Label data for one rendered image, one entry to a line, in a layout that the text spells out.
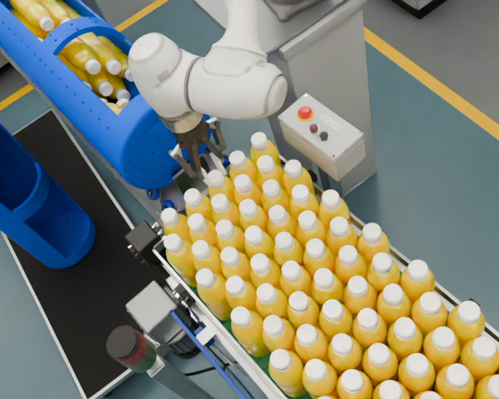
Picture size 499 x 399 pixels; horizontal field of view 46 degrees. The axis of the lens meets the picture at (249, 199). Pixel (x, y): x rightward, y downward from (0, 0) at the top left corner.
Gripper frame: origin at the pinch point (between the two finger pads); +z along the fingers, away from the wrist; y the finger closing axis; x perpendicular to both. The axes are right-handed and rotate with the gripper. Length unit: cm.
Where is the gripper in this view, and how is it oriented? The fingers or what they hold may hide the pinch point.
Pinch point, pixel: (211, 170)
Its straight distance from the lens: 138.5
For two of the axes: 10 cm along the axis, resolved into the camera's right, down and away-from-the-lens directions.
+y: -7.4, 6.5, -1.8
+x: 6.3, 5.8, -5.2
